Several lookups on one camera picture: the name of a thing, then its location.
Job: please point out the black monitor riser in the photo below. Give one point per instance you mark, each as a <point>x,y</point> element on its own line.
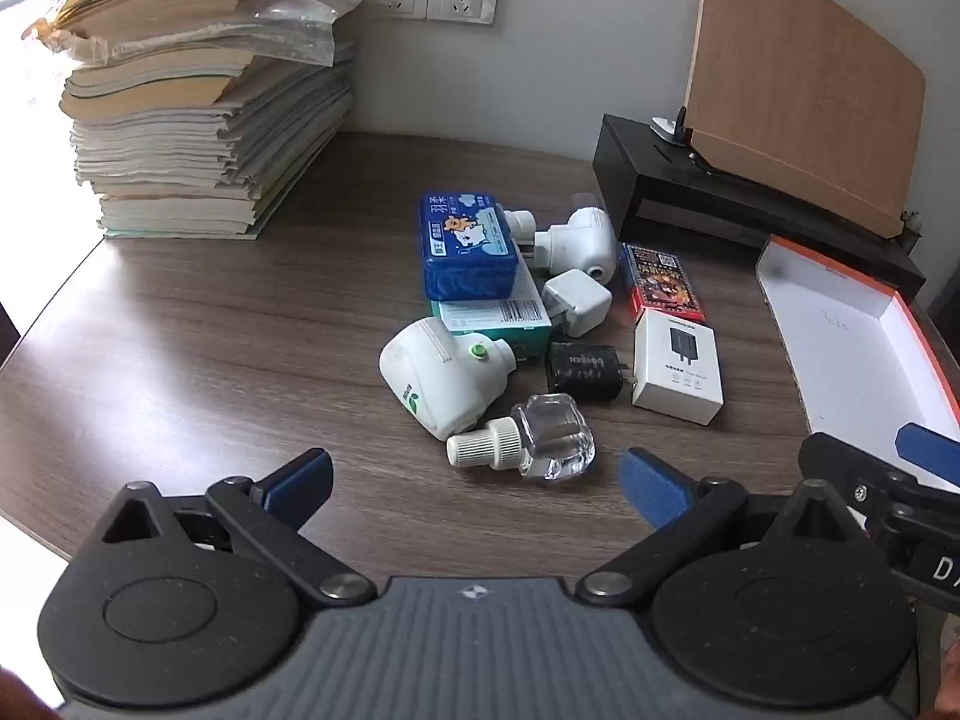
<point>675,187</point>

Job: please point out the white charger box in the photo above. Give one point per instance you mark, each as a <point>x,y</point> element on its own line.
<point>675,367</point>

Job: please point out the colourful card box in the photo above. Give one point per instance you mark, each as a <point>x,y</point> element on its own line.
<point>664,281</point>

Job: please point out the wooden book stand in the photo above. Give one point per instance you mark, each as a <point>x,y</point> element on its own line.
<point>802,75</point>

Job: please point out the white plug-in heater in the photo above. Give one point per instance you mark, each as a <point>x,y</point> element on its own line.
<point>577,240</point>

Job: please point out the black charger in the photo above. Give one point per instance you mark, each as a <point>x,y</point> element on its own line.
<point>581,371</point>

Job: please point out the clear liquid bottle white cap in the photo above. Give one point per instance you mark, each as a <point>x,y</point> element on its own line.
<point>551,439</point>

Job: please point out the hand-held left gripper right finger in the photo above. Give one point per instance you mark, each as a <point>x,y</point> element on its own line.
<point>652,491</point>

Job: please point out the white heater with green button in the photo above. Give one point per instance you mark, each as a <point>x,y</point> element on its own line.
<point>427,375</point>

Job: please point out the green and white box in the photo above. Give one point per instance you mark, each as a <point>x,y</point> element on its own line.
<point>495,315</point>

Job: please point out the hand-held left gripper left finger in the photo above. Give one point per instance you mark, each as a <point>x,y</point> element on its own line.
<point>307,476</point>

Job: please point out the orange and white cardboard box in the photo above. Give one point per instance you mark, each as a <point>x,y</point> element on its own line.
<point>847,360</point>

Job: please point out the blue printed box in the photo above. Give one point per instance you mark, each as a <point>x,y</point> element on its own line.
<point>465,247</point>

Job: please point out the stack of books and papers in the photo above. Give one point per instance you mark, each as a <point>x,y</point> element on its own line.
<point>187,127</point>

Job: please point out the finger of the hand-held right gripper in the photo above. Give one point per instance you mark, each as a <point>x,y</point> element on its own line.
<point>832,461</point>
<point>930,454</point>

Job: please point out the clear plastic bag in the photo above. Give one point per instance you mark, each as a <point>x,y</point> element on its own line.
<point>292,26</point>

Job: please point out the white charger cube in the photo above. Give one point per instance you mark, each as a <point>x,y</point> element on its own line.
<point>577,304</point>

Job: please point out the small white device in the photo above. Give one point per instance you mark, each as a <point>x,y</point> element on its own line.
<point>666,127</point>

